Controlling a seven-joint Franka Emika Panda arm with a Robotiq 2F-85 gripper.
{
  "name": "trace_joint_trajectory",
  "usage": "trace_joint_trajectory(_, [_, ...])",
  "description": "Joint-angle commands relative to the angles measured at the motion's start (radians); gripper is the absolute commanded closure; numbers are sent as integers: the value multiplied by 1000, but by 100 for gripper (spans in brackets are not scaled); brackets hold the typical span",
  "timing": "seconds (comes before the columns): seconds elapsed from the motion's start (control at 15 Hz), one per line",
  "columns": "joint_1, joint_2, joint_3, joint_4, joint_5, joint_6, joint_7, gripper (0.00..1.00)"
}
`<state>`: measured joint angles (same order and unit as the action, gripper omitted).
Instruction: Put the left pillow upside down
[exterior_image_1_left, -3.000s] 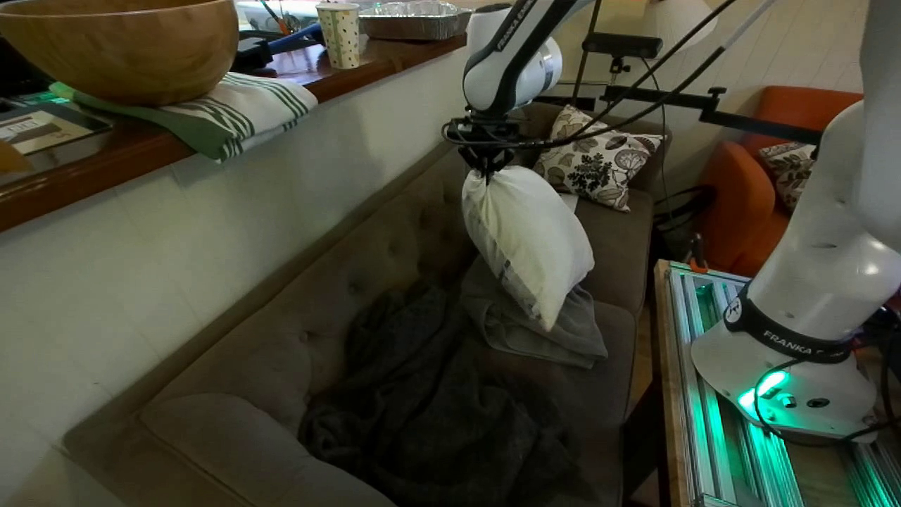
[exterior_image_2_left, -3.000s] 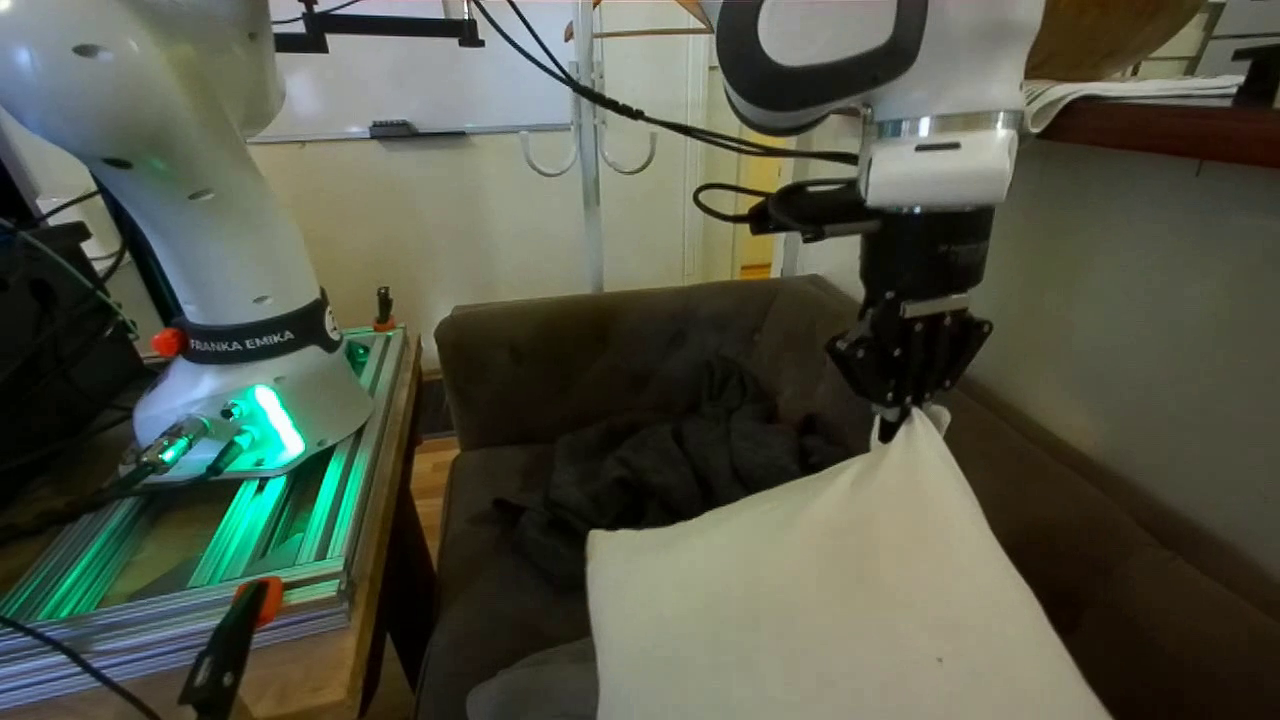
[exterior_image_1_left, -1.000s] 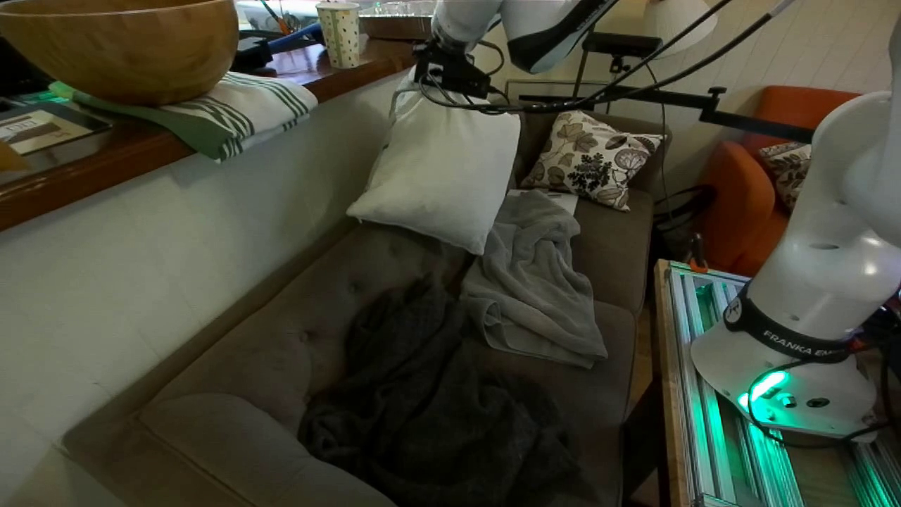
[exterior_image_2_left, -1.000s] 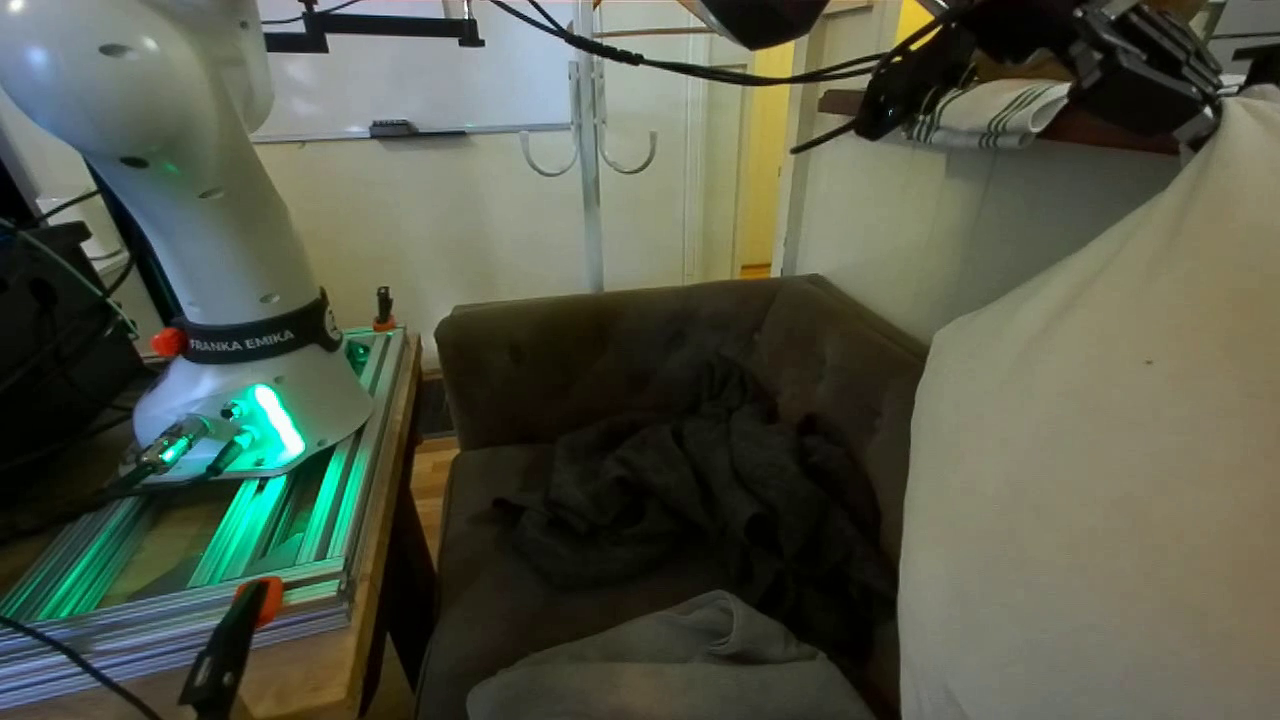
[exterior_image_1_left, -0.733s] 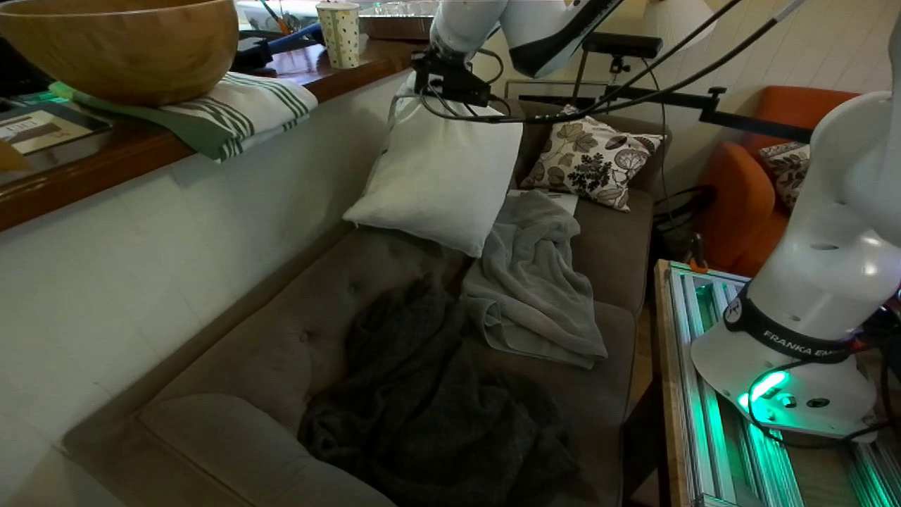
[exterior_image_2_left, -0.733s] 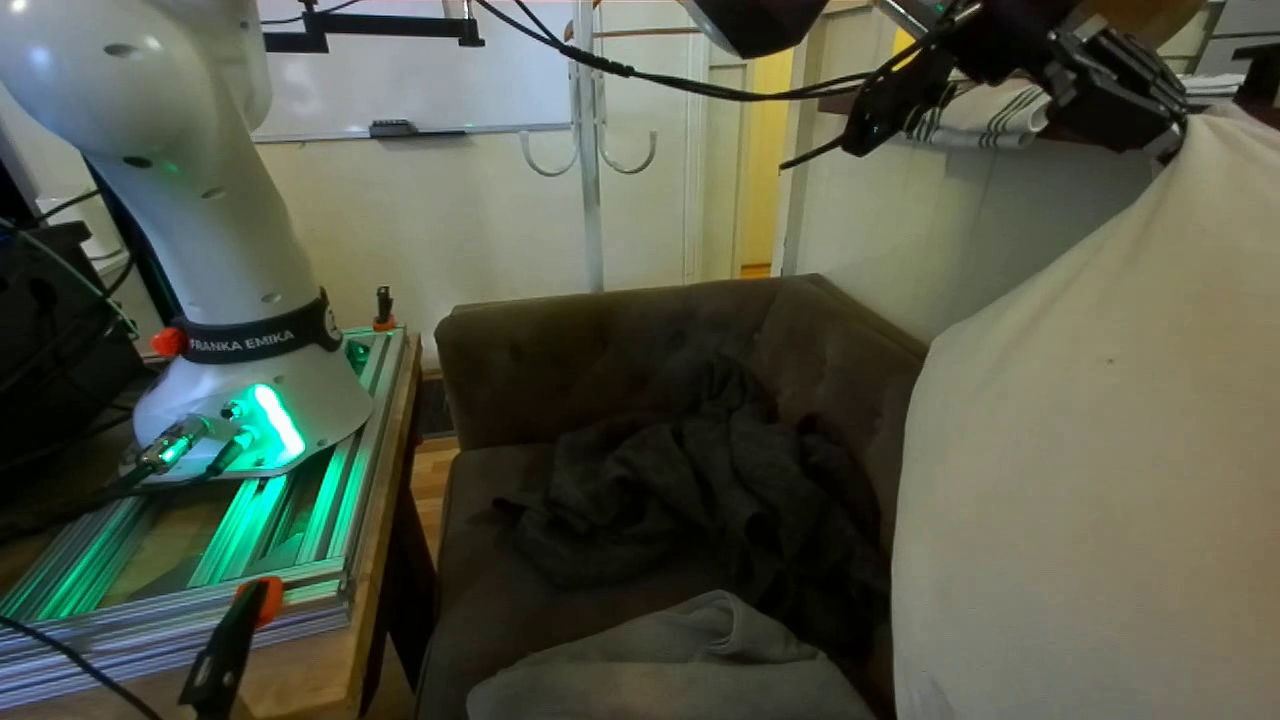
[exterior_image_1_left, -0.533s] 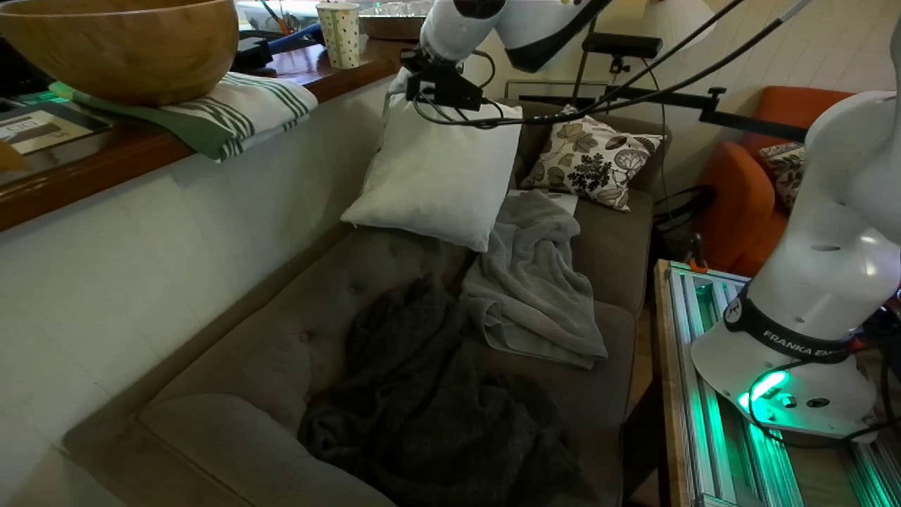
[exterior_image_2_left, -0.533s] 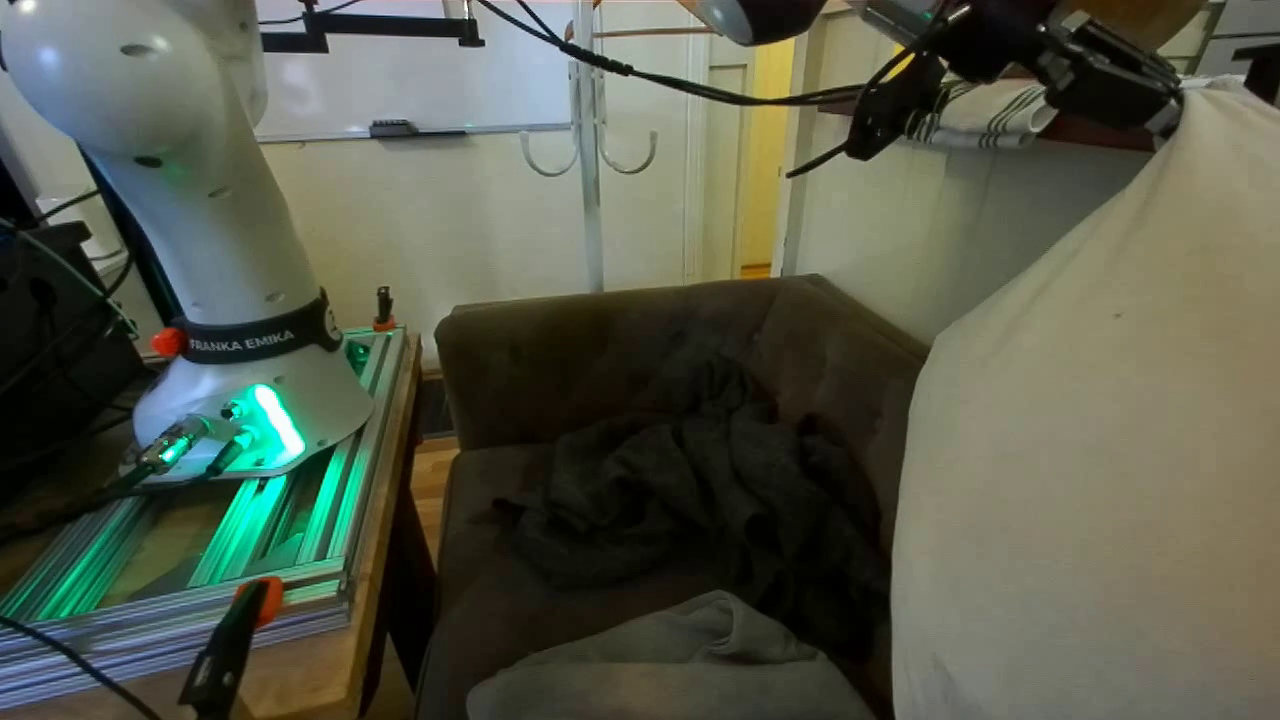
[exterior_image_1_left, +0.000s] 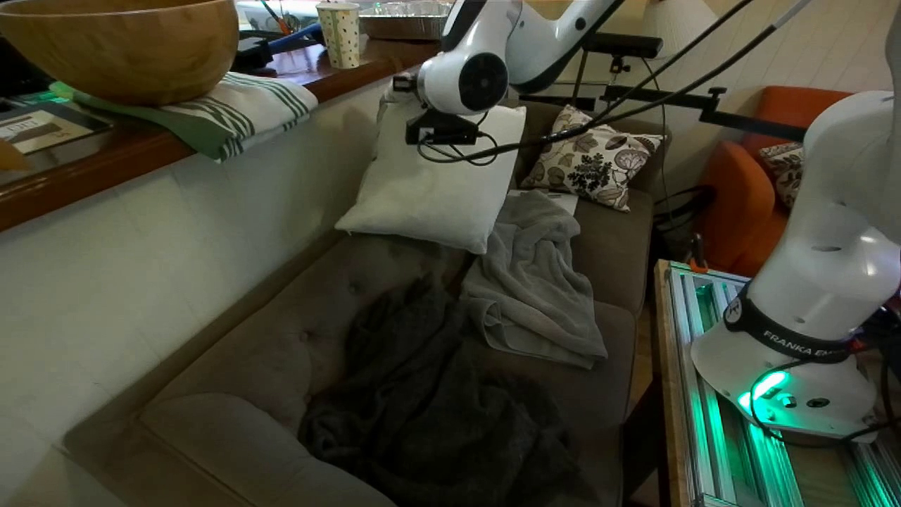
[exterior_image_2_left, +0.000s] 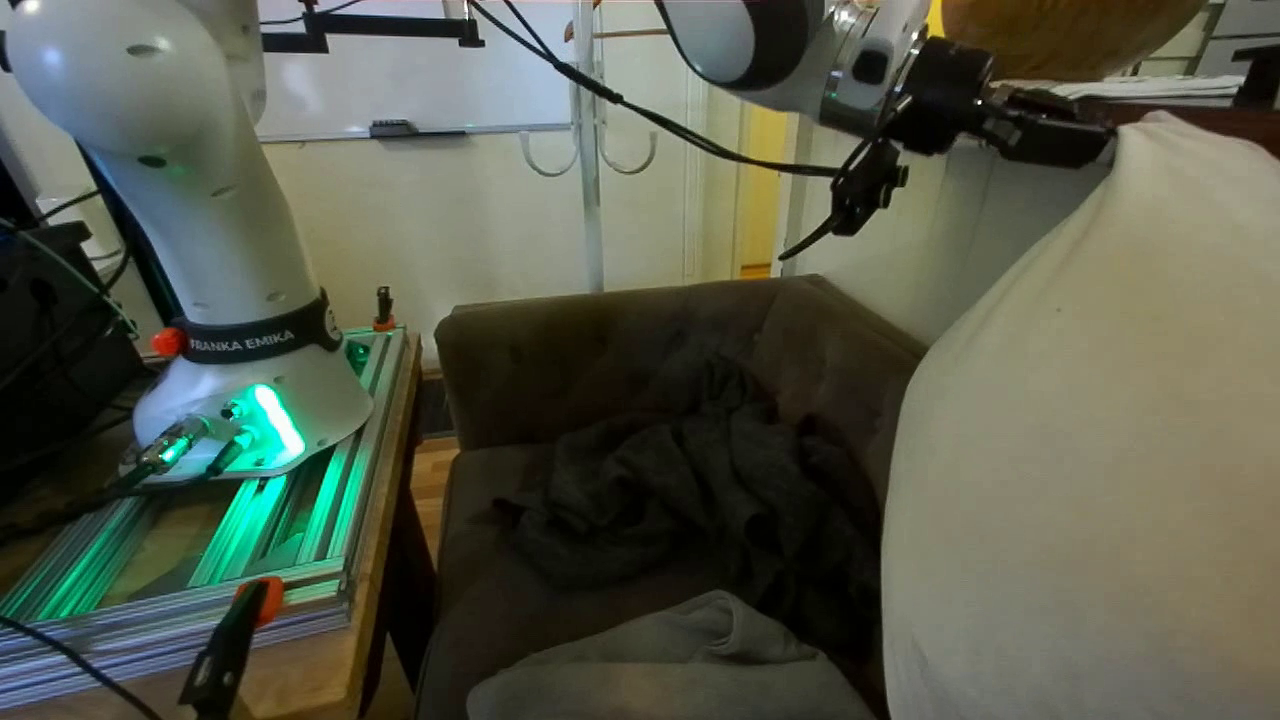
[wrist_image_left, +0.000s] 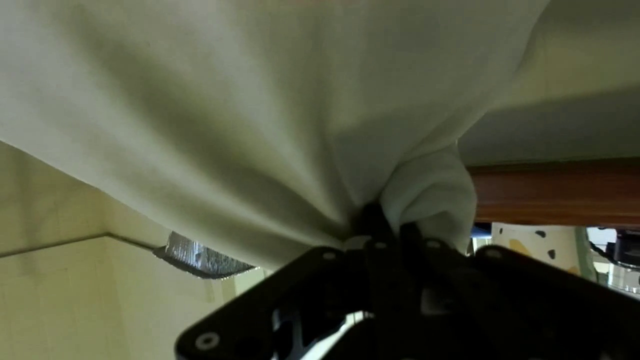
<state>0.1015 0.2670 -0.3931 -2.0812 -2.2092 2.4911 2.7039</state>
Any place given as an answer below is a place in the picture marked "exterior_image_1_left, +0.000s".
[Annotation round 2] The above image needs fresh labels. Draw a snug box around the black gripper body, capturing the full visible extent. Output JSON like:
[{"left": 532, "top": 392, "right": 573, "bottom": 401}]
[{"left": 403, "top": 109, "right": 483, "bottom": 147}]

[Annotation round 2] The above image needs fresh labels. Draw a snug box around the plain white pillow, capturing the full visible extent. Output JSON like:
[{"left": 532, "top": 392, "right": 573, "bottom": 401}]
[{"left": 332, "top": 92, "right": 529, "bottom": 259}]

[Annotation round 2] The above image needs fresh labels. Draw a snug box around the floral patterned pillow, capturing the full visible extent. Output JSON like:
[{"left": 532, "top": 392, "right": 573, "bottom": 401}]
[{"left": 517, "top": 101, "right": 670, "bottom": 215}]

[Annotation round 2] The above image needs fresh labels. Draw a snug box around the aluminium foil tray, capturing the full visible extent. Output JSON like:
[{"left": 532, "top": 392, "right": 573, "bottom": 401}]
[{"left": 353, "top": 0, "right": 460, "bottom": 43}]

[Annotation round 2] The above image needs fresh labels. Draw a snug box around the dotted paper cup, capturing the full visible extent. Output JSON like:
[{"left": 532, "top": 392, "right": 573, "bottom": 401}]
[{"left": 315, "top": 0, "right": 362, "bottom": 71}]

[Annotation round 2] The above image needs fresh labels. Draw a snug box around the light grey blanket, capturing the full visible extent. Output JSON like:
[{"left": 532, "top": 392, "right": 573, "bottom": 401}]
[{"left": 458, "top": 190, "right": 611, "bottom": 371}]

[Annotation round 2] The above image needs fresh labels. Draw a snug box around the green striped white towel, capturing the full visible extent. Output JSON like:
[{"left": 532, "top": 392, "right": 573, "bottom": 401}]
[{"left": 69, "top": 71, "right": 320, "bottom": 163}]

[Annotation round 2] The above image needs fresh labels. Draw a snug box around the black bag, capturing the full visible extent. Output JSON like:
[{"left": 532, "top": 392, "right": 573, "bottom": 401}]
[{"left": 650, "top": 184, "right": 715, "bottom": 268}]

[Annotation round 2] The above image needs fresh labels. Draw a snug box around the grey tufted sofa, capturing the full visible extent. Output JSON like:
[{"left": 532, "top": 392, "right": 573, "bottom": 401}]
[{"left": 58, "top": 92, "right": 673, "bottom": 507}]

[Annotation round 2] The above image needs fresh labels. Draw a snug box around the dark grey blanket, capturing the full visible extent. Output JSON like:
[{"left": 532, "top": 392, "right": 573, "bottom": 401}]
[{"left": 294, "top": 270, "right": 573, "bottom": 507}]

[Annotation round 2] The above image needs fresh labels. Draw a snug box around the orange armchair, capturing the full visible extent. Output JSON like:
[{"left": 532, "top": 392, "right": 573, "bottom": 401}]
[{"left": 693, "top": 81, "right": 855, "bottom": 280}]

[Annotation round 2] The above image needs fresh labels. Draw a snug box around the large wooden bowl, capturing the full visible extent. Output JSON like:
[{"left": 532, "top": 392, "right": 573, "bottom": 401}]
[{"left": 0, "top": 0, "right": 241, "bottom": 106}]

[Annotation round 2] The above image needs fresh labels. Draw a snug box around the brown patterned cushion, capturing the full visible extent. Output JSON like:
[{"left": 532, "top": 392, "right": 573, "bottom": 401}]
[{"left": 755, "top": 137, "right": 822, "bottom": 215}]

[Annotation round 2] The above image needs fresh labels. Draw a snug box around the dark wooden shelf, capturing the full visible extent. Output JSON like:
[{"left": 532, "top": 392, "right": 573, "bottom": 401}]
[{"left": 0, "top": 30, "right": 445, "bottom": 237}]

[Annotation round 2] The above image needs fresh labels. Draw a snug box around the green round object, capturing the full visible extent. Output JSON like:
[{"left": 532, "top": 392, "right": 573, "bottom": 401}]
[{"left": 37, "top": 78, "right": 77, "bottom": 106}]

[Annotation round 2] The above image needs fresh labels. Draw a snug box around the flat printed card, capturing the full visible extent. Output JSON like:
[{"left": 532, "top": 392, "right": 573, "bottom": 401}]
[{"left": 0, "top": 98, "right": 108, "bottom": 159}]

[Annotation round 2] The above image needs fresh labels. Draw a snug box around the wooden framed robot table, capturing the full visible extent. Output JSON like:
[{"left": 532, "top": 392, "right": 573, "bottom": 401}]
[{"left": 652, "top": 257, "right": 901, "bottom": 507}]

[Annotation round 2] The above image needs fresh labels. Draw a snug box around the dark blue tool handle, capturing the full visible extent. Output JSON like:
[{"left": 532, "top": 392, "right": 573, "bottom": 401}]
[{"left": 248, "top": 21, "right": 327, "bottom": 59}]

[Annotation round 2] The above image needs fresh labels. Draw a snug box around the black stand camera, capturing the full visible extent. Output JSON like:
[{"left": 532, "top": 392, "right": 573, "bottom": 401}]
[{"left": 579, "top": 30, "right": 665, "bottom": 61}]

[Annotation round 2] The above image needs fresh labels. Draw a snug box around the black camera stand bar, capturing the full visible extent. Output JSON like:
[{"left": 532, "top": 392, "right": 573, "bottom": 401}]
[{"left": 517, "top": 81, "right": 810, "bottom": 147}]

